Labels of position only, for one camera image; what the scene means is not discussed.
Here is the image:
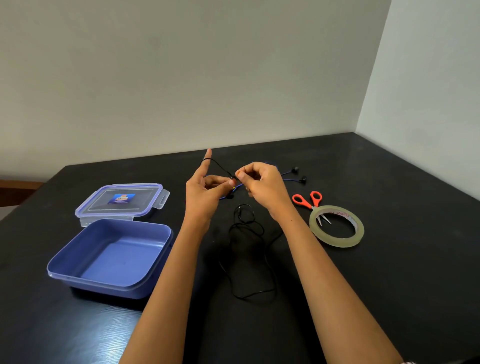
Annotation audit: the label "orange handled scissors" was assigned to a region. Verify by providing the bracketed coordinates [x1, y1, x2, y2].
[292, 191, 333, 227]

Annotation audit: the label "black earphone cable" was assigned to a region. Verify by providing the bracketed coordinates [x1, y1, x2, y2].
[200, 157, 284, 301]

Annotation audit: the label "person's left forearm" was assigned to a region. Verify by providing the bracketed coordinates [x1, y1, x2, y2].
[119, 220, 213, 364]

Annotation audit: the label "person's right hand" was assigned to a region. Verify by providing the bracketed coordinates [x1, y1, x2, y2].
[235, 162, 295, 223]

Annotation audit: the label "clear container lid blue rim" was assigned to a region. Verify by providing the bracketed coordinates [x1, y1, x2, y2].
[74, 183, 171, 228]

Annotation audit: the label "blue plastic container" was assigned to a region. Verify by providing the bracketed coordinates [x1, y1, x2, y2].
[46, 218, 174, 300]

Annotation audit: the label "blue cable earphones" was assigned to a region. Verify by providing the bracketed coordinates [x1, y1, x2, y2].
[204, 162, 308, 200]

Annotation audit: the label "person's right forearm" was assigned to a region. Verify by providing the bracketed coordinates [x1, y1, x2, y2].
[269, 204, 404, 364]

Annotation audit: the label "brown wooden furniture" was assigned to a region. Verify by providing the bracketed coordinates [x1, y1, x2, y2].
[0, 179, 44, 208]

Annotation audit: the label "clear adhesive tape roll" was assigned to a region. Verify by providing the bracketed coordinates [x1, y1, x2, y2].
[308, 205, 365, 248]

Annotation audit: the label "person's left hand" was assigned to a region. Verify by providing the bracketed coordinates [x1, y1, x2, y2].
[184, 148, 237, 229]

